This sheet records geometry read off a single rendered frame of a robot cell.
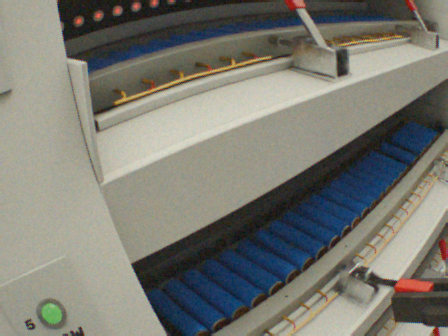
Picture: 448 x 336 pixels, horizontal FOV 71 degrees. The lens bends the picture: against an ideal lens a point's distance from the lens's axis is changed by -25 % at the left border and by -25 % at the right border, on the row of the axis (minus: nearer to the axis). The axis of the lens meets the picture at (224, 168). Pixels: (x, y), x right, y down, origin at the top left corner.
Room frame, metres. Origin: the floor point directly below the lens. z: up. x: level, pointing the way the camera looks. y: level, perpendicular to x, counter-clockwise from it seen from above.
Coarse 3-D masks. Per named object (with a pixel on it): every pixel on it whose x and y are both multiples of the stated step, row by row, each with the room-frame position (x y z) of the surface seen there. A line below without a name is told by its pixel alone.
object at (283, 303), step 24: (432, 168) 0.44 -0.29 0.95; (408, 192) 0.38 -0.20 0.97; (384, 216) 0.34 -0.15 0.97; (408, 216) 0.35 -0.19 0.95; (360, 240) 0.31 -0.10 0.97; (336, 264) 0.28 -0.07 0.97; (288, 288) 0.27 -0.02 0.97; (312, 288) 0.27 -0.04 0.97; (264, 312) 0.24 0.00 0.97; (288, 312) 0.25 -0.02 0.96
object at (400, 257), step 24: (408, 120) 0.62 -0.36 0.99; (432, 120) 0.57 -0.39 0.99; (432, 192) 0.40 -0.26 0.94; (432, 216) 0.35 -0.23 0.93; (240, 240) 0.37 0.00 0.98; (384, 240) 0.33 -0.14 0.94; (408, 240) 0.32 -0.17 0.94; (432, 240) 0.34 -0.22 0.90; (360, 264) 0.30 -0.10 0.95; (384, 264) 0.30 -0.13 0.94; (408, 264) 0.29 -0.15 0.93; (384, 288) 0.27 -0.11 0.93; (312, 312) 0.26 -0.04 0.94; (336, 312) 0.25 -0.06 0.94; (360, 312) 0.24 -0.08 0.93
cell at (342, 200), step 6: (324, 192) 0.41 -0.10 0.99; (330, 192) 0.40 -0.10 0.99; (336, 192) 0.40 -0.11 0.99; (330, 198) 0.40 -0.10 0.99; (336, 198) 0.39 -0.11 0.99; (342, 198) 0.39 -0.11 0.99; (348, 198) 0.38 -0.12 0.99; (342, 204) 0.38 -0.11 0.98; (348, 204) 0.38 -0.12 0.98; (354, 204) 0.37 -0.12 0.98; (360, 204) 0.37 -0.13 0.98; (354, 210) 0.37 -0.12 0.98; (360, 210) 0.36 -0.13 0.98; (360, 216) 0.36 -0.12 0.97
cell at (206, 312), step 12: (168, 288) 0.29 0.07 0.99; (180, 288) 0.28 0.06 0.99; (180, 300) 0.28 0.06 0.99; (192, 300) 0.27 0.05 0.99; (204, 300) 0.27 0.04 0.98; (192, 312) 0.26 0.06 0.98; (204, 312) 0.26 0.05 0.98; (216, 312) 0.25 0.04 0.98; (204, 324) 0.25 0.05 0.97; (216, 324) 0.25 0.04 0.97
